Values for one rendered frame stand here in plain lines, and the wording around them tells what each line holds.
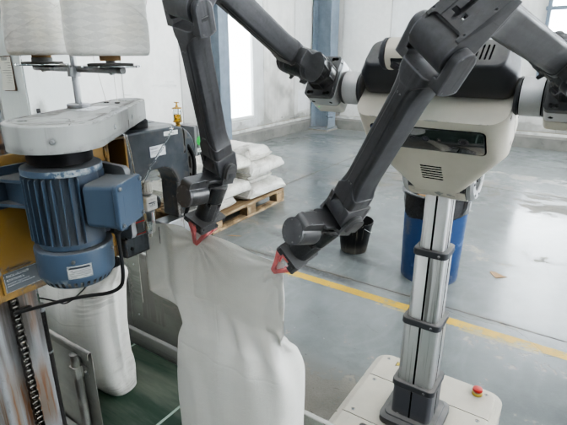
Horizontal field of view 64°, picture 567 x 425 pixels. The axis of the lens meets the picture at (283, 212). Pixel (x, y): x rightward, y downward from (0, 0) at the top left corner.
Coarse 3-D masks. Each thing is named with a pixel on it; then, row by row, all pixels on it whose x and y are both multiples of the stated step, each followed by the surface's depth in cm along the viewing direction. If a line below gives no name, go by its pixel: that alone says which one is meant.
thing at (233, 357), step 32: (160, 224) 131; (160, 256) 134; (192, 256) 127; (224, 256) 118; (256, 256) 109; (160, 288) 137; (192, 288) 131; (224, 288) 121; (256, 288) 112; (192, 320) 128; (224, 320) 123; (256, 320) 115; (192, 352) 126; (224, 352) 119; (256, 352) 115; (288, 352) 117; (192, 384) 129; (224, 384) 120; (256, 384) 114; (288, 384) 114; (192, 416) 134; (224, 416) 123; (256, 416) 117; (288, 416) 117
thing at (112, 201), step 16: (112, 176) 91; (128, 176) 90; (96, 192) 85; (112, 192) 84; (128, 192) 89; (96, 208) 86; (112, 208) 86; (128, 208) 89; (96, 224) 88; (112, 224) 87; (128, 224) 90
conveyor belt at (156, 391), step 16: (144, 352) 186; (144, 368) 177; (160, 368) 177; (176, 368) 177; (144, 384) 169; (160, 384) 169; (176, 384) 169; (112, 400) 161; (128, 400) 161; (144, 400) 161; (160, 400) 161; (176, 400) 161; (112, 416) 154; (128, 416) 154; (144, 416) 154; (160, 416) 154; (176, 416) 154
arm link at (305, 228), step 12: (324, 204) 95; (300, 216) 89; (312, 216) 91; (324, 216) 93; (360, 216) 92; (288, 228) 91; (300, 228) 89; (312, 228) 90; (324, 228) 91; (336, 228) 93; (348, 228) 91; (288, 240) 91; (300, 240) 89; (312, 240) 92
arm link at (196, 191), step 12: (204, 168) 115; (228, 168) 110; (192, 180) 108; (204, 180) 110; (216, 180) 111; (228, 180) 112; (180, 192) 110; (192, 192) 108; (204, 192) 110; (180, 204) 111; (192, 204) 109
